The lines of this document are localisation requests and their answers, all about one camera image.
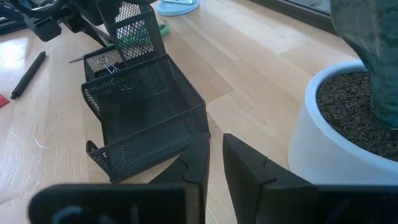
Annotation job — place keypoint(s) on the black mesh desk organizer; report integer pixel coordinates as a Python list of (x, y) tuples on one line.
[(146, 124)]

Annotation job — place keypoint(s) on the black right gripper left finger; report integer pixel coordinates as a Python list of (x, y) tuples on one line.
[(196, 165)]

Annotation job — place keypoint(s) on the black pen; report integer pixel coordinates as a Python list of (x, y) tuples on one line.
[(28, 75)]

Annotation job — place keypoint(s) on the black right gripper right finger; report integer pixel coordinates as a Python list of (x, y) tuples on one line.
[(255, 186)]

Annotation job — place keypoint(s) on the white plant pot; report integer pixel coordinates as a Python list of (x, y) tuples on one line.
[(311, 149)]

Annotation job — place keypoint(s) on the silver paper clips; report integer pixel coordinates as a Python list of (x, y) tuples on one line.
[(108, 67)]

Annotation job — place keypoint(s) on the green snake plant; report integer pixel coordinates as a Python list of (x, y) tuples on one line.
[(373, 46)]

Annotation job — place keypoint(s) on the white cylindrical camera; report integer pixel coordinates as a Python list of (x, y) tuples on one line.
[(177, 7)]

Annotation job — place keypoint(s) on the red sticky note pad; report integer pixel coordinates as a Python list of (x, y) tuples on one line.
[(3, 101)]

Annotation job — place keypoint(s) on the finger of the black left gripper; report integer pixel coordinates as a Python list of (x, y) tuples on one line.
[(88, 32)]

